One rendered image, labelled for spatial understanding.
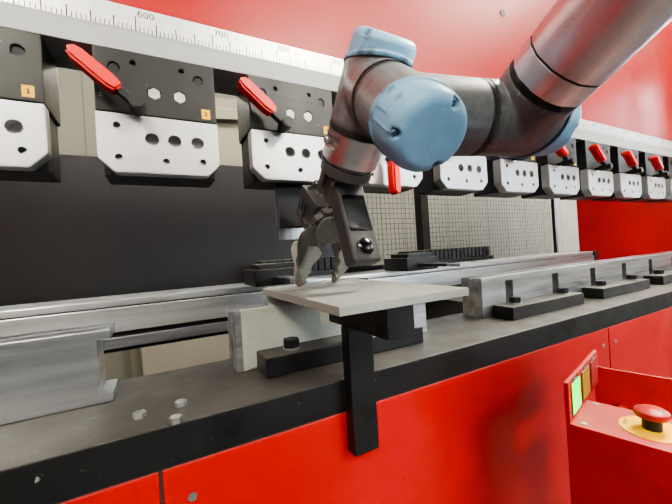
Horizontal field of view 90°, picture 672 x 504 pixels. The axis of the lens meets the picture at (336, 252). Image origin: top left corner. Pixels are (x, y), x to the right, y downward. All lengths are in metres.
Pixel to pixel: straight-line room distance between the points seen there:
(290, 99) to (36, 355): 0.50
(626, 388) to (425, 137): 0.64
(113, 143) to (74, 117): 2.30
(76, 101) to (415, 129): 2.68
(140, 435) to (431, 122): 0.42
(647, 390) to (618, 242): 1.82
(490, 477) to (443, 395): 0.20
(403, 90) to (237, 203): 0.85
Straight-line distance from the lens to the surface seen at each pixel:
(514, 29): 1.13
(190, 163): 0.54
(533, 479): 0.89
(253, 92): 0.56
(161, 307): 0.80
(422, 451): 0.64
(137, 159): 0.54
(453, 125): 0.32
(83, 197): 1.09
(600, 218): 2.61
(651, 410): 0.67
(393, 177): 0.64
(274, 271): 0.79
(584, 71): 0.36
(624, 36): 0.35
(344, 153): 0.43
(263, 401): 0.47
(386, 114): 0.31
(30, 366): 0.56
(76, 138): 2.80
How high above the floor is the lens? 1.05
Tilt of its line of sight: level
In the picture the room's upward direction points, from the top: 4 degrees counter-clockwise
